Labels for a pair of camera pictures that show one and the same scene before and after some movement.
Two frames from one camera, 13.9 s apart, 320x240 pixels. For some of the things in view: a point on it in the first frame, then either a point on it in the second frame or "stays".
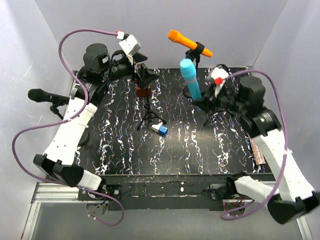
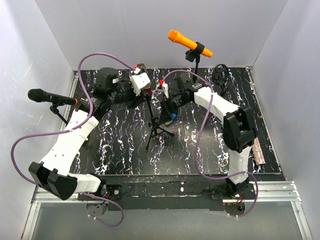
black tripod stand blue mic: x=148 y=113 -> x=154 y=124
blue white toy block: x=162 y=130 -> x=174 y=117
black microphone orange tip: x=38 y=95 stays
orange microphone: x=175 y=36 stays
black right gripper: x=206 y=104 -> x=165 y=114
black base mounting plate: x=152 y=192 stays
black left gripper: x=146 y=76 -> x=135 y=100
